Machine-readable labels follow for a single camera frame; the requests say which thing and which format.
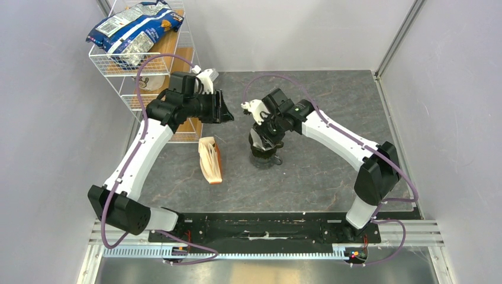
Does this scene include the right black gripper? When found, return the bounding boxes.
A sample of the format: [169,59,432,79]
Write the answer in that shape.
[252,112,286,149]

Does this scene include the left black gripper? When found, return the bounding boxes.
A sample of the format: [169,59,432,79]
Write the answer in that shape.
[184,89,234,124]

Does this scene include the white paper coffee filter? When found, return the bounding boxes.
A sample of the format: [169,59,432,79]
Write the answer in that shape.
[250,129,266,151]

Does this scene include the dark green coffee dripper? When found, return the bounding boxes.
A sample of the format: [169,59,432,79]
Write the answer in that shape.
[249,134,284,158]

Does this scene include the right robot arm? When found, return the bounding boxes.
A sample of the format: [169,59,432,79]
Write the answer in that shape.
[241,88,401,242]

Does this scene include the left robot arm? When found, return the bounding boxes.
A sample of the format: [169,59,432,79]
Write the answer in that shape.
[88,69,234,242]

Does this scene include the clear glass coffee server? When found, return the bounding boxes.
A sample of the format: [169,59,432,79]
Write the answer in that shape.
[249,153,283,170]

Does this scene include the blue snack bag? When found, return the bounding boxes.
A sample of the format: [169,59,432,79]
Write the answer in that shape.
[85,1,185,69]

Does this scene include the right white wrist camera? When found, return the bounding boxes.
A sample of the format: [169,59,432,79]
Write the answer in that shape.
[241,99,271,125]

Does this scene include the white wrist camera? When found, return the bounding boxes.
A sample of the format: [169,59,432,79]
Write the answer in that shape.
[191,65,219,93]
[241,99,271,125]

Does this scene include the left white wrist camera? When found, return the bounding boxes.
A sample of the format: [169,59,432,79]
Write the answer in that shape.
[191,65,219,93]

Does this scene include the white wire wooden shelf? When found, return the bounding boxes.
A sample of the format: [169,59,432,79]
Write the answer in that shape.
[89,20,203,144]

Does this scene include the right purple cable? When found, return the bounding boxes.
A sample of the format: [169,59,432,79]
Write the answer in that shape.
[241,74,419,268]

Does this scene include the purple cable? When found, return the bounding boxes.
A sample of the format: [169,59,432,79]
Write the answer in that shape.
[100,53,220,266]
[241,74,419,268]

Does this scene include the aluminium corner frame post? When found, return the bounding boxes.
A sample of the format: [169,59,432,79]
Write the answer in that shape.
[374,0,426,80]

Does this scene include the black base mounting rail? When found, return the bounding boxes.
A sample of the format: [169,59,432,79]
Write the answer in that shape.
[171,212,382,254]

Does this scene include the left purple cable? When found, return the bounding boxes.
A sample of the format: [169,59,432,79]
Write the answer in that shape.
[100,53,220,266]

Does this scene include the white cable duct strip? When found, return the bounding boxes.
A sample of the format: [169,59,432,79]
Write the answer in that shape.
[103,244,364,261]

